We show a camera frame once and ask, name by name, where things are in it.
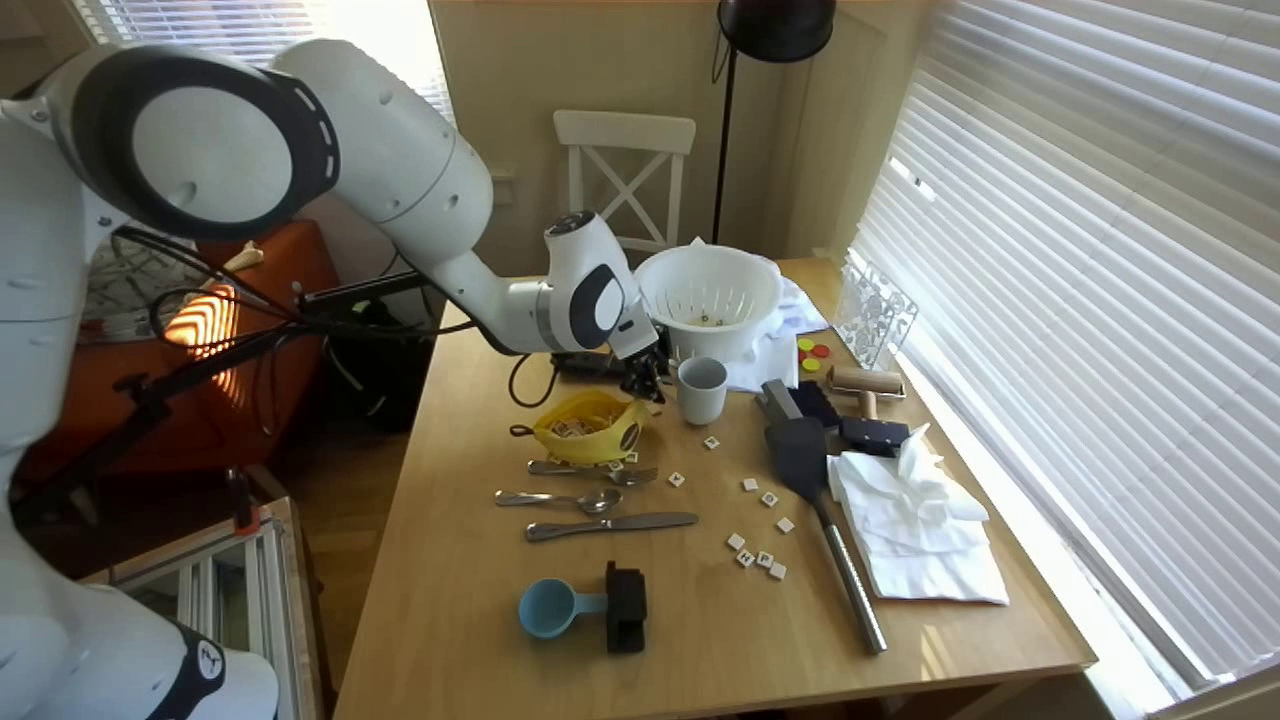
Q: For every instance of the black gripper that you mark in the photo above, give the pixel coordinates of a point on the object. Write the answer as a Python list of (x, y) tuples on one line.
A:
[(638, 362)]

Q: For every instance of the white ceramic mug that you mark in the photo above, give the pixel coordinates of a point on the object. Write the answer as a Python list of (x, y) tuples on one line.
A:
[(700, 394)]

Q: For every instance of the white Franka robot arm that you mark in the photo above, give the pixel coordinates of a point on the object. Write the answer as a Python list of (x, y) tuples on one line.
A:
[(403, 162)]

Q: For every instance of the small wooden letter tile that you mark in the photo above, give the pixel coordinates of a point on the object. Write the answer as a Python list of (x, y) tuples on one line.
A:
[(778, 569), (784, 527), (676, 478), (768, 497), (711, 443), (734, 542), (761, 563), (745, 558), (749, 484)]

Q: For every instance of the white plastic colander bowl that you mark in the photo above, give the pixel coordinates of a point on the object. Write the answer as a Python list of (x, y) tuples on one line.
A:
[(704, 300)]

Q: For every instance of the yellow pouch of letter tiles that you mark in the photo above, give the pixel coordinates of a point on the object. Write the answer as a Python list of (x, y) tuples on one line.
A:
[(584, 428)]

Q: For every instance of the grey metal bar tool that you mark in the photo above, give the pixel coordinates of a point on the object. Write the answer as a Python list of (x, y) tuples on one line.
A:
[(780, 396)]

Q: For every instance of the silver spoon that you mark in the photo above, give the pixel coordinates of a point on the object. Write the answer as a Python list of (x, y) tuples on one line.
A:
[(560, 502)]

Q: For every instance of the metal fork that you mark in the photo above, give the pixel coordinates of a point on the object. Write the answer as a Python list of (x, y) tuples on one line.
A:
[(605, 527)]

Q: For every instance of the white printed paper sheet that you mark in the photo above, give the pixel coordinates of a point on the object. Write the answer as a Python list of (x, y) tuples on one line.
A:
[(784, 332)]

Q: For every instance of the red yellow small toy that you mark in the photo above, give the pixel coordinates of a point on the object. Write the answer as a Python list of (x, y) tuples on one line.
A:
[(812, 357)]

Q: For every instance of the small black box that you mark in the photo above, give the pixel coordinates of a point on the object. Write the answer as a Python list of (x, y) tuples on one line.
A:
[(626, 604)]

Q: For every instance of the black flat kitchen tool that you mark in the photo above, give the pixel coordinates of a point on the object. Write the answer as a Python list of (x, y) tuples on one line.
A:
[(867, 435)]

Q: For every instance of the ornate metal rack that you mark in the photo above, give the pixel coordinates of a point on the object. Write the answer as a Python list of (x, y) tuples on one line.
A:
[(883, 309)]

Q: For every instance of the white wooden chair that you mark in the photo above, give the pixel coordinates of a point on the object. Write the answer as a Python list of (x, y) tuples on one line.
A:
[(626, 134)]

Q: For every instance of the white paper towel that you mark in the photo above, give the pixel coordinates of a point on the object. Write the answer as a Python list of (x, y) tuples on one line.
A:
[(921, 532)]

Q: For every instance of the orange sofa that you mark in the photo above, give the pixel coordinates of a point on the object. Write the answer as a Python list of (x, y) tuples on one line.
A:
[(284, 266)]

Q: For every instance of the black floor lamp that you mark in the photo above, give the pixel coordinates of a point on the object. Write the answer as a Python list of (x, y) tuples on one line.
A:
[(778, 27)]

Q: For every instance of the wide white window blinds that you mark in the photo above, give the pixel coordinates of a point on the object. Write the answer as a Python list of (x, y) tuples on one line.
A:
[(1092, 332)]

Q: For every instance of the white wooden crate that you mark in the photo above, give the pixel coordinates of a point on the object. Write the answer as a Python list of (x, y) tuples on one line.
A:
[(202, 585)]

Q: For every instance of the patterned beige pillow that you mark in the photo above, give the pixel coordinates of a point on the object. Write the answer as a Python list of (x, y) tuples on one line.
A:
[(126, 287)]

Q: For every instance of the narrow white window blinds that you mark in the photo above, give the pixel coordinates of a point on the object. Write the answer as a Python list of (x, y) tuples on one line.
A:
[(202, 21)]

